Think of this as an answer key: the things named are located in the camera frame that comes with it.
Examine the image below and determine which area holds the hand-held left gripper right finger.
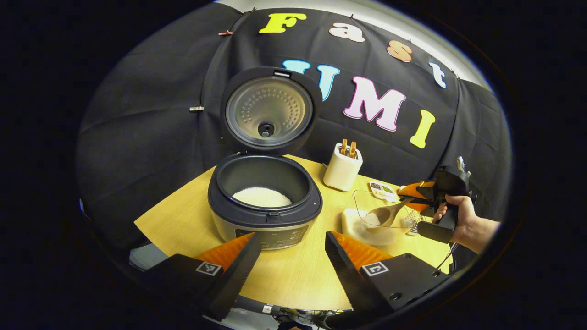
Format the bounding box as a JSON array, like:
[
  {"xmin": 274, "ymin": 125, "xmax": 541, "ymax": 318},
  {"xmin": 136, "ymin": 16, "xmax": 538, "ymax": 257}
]
[{"xmin": 325, "ymin": 231, "xmax": 452, "ymax": 324}]

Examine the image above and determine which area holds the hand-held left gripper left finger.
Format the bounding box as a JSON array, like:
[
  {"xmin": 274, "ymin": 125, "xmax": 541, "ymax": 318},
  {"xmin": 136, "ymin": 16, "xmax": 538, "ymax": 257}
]
[{"xmin": 138, "ymin": 232, "xmax": 262, "ymax": 321}]

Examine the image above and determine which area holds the wooden spoon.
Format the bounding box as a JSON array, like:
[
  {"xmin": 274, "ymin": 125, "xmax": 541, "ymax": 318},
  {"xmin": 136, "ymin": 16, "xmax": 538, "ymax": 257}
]
[{"xmin": 365, "ymin": 196, "xmax": 415, "ymax": 232}]

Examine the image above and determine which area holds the dark grey rice cooker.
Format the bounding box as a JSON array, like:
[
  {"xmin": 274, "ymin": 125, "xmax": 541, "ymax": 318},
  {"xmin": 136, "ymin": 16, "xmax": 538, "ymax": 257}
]
[{"xmin": 207, "ymin": 66, "xmax": 323, "ymax": 251}]

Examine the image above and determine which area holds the white divided bean dish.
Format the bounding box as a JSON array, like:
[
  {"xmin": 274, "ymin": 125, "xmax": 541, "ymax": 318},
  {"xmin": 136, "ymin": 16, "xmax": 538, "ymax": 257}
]
[{"xmin": 369, "ymin": 181, "xmax": 400, "ymax": 203}]

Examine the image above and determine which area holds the white toaster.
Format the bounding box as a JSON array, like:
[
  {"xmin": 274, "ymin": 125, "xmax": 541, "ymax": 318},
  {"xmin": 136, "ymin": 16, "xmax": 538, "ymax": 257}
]
[{"xmin": 323, "ymin": 143, "xmax": 363, "ymax": 192}]

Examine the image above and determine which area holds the black backdrop cloth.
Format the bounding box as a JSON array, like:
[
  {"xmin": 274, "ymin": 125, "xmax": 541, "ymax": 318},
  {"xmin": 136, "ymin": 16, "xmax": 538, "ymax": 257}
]
[{"xmin": 76, "ymin": 2, "xmax": 512, "ymax": 250}]

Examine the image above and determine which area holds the thin black cable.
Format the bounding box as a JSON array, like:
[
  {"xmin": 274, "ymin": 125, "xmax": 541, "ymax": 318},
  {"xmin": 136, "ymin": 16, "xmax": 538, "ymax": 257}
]
[{"xmin": 435, "ymin": 242, "xmax": 459, "ymax": 272}]

